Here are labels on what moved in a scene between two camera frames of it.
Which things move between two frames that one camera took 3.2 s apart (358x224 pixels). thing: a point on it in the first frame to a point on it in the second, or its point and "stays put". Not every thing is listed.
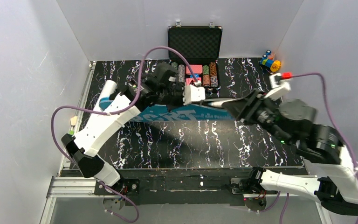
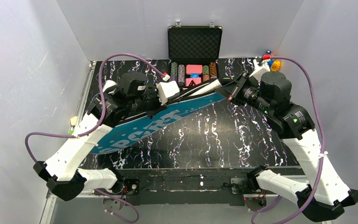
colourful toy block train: x=268 y=61 stays put
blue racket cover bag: x=192 y=113 to x=130 y=132
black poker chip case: x=201 y=45 stays put
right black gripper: x=252 y=107 to x=232 y=91
